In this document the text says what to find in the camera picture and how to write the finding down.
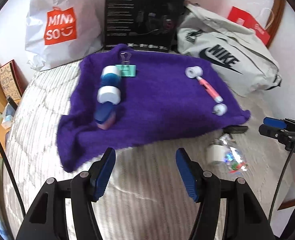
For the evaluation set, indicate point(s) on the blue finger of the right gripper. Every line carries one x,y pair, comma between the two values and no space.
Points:
273,122

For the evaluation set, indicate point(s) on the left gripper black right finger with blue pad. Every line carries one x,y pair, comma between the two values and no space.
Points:
245,218

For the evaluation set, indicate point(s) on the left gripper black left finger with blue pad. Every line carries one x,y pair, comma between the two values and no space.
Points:
46,217

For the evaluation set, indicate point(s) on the clear candy bottle watermelon label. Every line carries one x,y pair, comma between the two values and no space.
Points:
233,157

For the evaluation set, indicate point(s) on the small white cap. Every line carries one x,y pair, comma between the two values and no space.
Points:
219,109

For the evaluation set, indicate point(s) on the white usb charger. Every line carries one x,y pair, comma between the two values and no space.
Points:
216,154

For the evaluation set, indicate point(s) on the pink white pen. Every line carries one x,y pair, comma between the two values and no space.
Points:
210,90

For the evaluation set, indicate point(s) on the white tape roll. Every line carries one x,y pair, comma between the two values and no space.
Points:
194,72

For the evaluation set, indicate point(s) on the blue pink eraser case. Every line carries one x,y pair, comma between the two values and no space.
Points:
105,115

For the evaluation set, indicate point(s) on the blue white cylinder bottle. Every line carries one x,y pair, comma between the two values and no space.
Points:
110,81

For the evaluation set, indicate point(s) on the green binder clip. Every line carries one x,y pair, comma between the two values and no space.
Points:
125,68

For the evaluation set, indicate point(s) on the grey Nike bag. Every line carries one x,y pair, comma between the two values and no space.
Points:
235,52

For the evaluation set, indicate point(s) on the tissue pack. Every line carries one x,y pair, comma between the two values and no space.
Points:
8,116

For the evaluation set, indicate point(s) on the small red paper bag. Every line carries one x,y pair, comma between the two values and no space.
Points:
245,19

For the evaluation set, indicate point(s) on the wooden headboard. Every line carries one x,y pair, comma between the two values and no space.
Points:
275,19

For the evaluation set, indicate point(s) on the patterned book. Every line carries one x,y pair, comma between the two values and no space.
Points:
10,81

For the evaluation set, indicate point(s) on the purple towel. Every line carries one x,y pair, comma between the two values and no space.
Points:
160,103

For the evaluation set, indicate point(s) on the black Hecate headset box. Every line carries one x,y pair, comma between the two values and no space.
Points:
141,24

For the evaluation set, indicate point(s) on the white Miniso shopping bag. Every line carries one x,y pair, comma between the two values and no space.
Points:
62,31

